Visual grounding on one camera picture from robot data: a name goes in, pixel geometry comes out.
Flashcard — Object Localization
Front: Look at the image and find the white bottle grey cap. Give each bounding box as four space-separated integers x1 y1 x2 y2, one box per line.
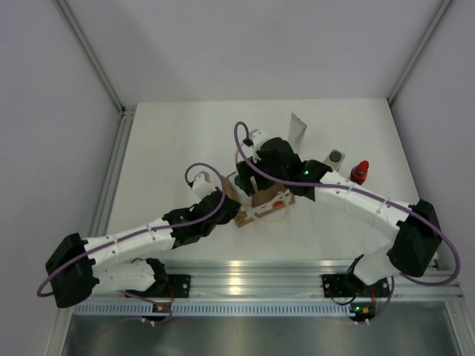
229 172 248 200

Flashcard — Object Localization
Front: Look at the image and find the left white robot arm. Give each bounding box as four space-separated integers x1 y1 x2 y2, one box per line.
45 190 240 309

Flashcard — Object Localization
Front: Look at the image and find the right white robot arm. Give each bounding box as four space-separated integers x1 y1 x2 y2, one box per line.
236 137 442 294

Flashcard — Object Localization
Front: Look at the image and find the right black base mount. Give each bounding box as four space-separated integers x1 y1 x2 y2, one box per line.
321 274 355 299

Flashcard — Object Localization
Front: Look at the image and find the white slotted cable duct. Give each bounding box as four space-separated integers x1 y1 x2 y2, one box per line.
73 301 355 317

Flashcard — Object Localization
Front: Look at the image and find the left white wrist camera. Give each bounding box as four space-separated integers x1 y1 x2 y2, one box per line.
191 171 216 199

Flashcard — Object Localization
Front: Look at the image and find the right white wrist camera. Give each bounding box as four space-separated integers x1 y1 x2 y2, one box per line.
243 129 271 151

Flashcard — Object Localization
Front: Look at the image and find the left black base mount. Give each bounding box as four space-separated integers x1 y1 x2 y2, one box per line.
163 274 191 299

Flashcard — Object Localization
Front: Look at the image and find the red bottle red cap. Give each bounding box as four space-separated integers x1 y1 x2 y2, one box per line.
350 160 370 185

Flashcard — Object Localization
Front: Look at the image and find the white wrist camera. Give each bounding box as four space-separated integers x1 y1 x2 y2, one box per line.
243 129 271 151
191 171 216 199

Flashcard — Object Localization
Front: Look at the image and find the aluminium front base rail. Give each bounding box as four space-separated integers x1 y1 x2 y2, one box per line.
163 260 463 302

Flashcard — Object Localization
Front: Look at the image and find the clear bottle grey cap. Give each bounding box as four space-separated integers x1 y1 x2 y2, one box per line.
324 149 346 172

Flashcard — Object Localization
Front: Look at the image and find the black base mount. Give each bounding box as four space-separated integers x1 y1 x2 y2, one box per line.
163 274 191 299
321 274 355 299

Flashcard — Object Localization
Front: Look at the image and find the silver tube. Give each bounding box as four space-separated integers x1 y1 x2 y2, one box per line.
288 113 307 153

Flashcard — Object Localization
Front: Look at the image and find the aluminium frame rail left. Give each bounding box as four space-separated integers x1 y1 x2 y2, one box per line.
54 1 137 237

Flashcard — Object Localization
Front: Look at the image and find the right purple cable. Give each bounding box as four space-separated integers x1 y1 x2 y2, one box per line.
233 121 459 286

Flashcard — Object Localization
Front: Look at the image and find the aluminium frame post right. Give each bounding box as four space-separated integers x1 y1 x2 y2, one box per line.
387 0 456 108

